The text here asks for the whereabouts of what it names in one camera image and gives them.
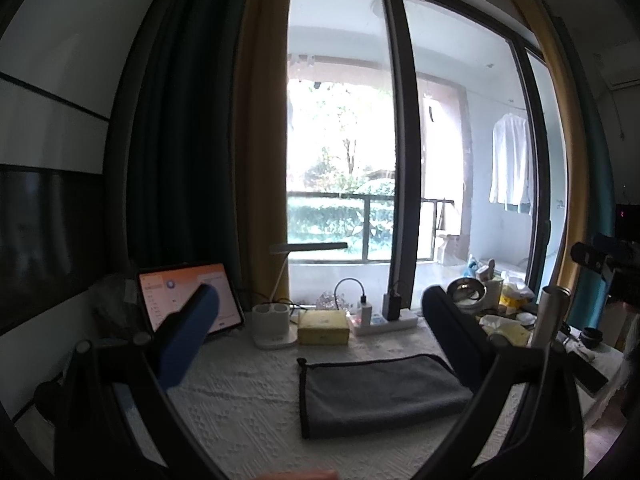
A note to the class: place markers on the yellow snack packet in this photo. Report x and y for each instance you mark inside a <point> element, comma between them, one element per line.
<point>515,296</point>

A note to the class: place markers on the white textured tablecloth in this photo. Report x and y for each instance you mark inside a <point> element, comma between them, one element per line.
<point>250,410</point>

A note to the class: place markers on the tablet computer with lit screen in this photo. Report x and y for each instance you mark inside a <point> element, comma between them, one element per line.
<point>165,295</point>

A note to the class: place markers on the person's left hand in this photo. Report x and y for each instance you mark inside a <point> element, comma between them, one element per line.
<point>300,475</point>

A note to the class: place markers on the balcony railing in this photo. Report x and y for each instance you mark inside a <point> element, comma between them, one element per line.
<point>340,210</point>

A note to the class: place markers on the white desk lamp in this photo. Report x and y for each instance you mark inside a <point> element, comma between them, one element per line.
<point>272,327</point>

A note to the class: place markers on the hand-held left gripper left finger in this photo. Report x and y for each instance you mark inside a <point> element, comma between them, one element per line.
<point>187,335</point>

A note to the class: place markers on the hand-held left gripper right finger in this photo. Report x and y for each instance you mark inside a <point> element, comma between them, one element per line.
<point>450,332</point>

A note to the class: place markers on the yellow curtain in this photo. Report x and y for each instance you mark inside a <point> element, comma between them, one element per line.
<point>262,135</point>
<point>560,150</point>

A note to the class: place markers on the black flat remote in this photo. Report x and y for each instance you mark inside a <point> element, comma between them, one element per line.
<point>587,372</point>

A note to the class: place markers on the pale yellow wrapped packet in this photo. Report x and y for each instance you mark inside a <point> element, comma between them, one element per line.
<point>505,331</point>

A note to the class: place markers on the cardboard box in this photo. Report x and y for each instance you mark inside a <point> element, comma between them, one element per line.
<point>446,247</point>

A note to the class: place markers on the white container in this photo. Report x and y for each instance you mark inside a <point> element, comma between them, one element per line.
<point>490,285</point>

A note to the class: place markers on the white air conditioner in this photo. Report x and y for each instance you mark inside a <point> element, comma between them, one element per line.
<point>622,72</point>

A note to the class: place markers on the yellow tissue box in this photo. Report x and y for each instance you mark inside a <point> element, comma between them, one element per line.
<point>323,327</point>

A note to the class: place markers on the dark sliding door frame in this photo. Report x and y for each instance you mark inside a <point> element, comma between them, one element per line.
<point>406,150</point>

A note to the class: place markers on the metal bowl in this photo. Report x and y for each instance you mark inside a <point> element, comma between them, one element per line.
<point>465,290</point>

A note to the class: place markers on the black power adapter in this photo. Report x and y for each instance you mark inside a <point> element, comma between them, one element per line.
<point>391,305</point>

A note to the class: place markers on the white hanging shirt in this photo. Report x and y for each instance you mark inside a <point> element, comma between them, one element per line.
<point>511,160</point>

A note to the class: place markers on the steel thermos bottle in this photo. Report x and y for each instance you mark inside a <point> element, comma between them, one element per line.
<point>547,315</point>

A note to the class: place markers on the small black cup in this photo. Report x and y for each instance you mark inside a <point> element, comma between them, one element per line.
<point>591,337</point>

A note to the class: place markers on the grey towel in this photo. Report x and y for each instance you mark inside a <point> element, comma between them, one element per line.
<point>380,392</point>

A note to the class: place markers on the white power strip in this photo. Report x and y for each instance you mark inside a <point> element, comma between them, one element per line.
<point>395,324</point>

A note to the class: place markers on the dark green curtain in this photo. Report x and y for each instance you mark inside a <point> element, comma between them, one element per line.
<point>180,135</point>

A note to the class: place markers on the black wall screen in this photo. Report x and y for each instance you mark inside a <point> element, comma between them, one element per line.
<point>45,240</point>

